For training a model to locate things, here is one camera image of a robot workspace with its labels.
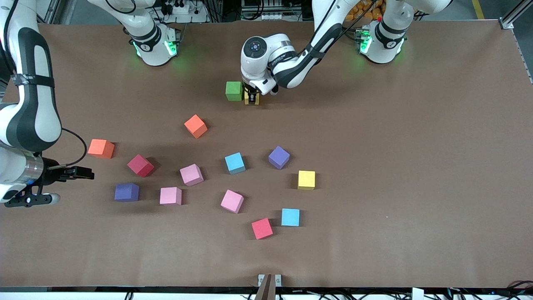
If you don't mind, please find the red foam cube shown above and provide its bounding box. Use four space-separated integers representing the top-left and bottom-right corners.
251 217 274 240

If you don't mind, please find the white power strip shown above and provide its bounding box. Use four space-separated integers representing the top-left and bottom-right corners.
160 0 209 23

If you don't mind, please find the orange foam cube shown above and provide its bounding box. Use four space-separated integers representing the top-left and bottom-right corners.
184 114 208 139
87 139 115 159

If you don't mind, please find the light blue foam cube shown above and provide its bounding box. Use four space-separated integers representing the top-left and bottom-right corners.
281 208 300 227

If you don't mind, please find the purple foam cube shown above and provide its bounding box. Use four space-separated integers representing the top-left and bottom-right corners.
114 183 140 203
268 145 291 170

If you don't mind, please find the crimson foam cube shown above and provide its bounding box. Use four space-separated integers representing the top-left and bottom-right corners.
127 154 155 178

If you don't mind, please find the metal equipment rack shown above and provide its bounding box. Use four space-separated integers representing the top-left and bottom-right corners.
241 0 292 22

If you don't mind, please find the pink foam cube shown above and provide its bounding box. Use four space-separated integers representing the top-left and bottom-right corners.
220 189 244 214
179 163 204 186
159 187 182 206

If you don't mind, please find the green foam cube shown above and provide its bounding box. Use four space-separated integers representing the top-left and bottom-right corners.
225 81 243 102

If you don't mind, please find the small metal bracket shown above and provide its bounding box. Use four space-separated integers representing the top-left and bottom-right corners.
257 274 282 287

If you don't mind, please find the aluminium frame post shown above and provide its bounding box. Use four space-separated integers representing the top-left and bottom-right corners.
254 274 273 300

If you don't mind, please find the brown table cover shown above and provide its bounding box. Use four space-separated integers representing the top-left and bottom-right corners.
0 19 533 289

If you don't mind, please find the aluminium frame profile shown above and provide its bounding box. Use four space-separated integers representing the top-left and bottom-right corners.
499 0 533 84
40 6 69 25

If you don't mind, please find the teal blue foam cube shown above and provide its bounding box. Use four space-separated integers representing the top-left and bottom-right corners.
224 152 246 175

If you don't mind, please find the orange fruit net bag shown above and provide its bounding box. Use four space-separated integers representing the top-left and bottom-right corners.
346 0 386 21

